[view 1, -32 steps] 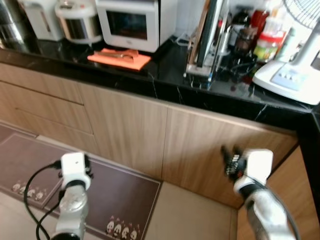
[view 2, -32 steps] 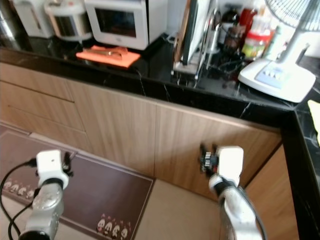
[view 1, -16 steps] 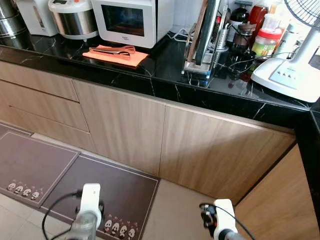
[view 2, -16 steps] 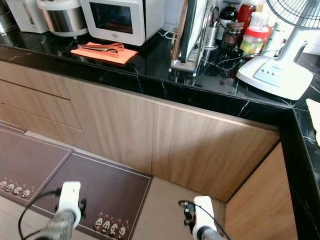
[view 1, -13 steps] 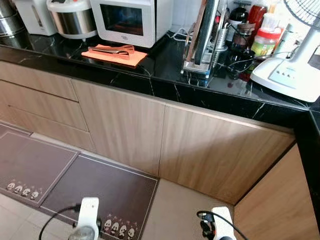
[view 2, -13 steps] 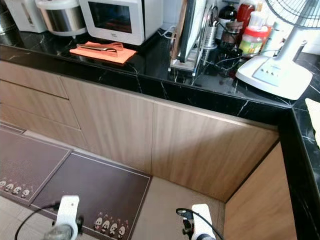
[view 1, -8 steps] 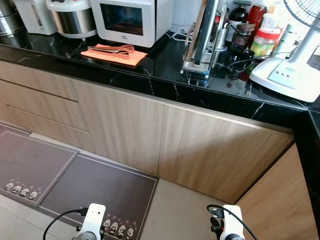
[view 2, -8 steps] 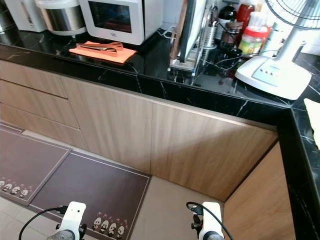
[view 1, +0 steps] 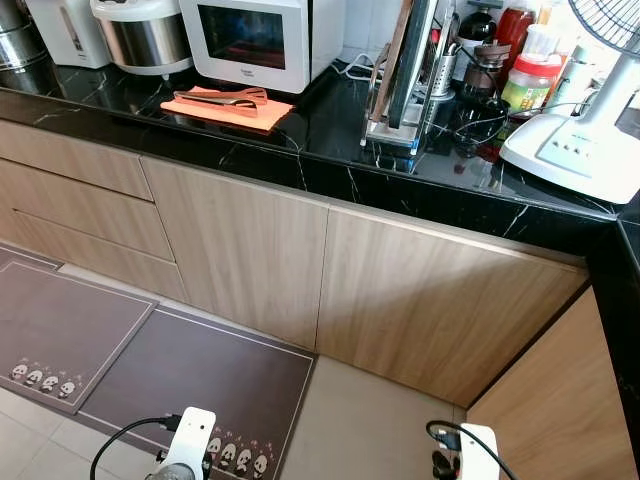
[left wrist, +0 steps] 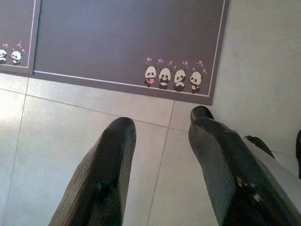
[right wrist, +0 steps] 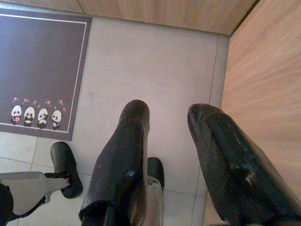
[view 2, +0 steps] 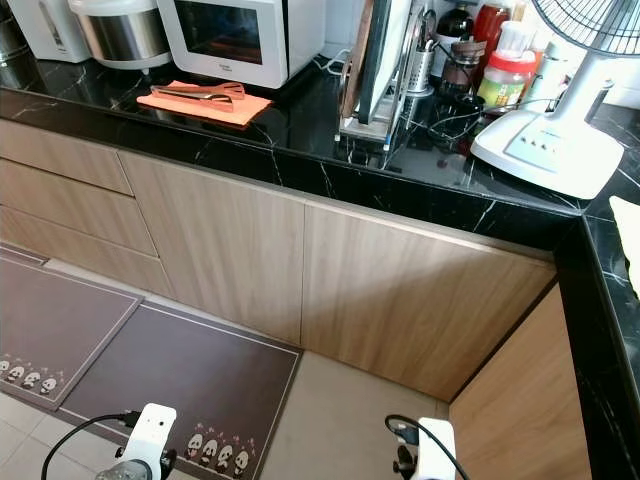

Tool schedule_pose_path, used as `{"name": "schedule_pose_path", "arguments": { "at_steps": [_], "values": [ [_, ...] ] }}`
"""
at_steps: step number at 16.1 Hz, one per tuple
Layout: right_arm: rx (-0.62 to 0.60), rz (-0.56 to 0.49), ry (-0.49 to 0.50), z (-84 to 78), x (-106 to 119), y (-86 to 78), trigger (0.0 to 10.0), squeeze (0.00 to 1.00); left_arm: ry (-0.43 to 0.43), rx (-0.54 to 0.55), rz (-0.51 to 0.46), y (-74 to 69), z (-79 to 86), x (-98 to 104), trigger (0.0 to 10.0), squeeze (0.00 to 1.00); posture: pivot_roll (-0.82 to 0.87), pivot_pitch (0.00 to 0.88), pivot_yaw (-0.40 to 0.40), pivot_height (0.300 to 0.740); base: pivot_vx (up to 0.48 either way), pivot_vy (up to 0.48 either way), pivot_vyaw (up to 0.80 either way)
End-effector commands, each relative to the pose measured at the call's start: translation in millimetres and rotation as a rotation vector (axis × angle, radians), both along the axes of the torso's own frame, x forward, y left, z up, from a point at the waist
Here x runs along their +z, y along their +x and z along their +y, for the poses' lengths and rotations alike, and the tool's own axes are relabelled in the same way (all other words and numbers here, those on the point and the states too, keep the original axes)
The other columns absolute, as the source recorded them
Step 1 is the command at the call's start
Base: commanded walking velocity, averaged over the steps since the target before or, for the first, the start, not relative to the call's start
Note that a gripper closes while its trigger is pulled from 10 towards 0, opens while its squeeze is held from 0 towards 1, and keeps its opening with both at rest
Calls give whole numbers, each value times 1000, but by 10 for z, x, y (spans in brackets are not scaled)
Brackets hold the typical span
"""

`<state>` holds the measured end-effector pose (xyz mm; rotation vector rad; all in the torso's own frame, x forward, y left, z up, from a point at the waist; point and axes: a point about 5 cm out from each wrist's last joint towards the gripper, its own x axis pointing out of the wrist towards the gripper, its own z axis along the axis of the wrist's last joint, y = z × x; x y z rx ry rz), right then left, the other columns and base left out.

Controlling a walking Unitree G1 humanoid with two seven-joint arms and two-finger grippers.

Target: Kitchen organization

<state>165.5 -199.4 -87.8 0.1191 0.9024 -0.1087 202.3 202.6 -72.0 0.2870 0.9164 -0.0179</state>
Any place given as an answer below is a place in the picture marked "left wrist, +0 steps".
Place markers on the grey panda print floor mat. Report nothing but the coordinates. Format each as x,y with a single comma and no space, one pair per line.
14,23
117,35

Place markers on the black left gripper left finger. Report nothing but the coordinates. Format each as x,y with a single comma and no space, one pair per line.
103,176

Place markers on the grey robot leg black foot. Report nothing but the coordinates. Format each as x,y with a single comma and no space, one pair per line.
201,113

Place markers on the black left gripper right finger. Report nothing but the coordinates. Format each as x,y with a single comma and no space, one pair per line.
223,169

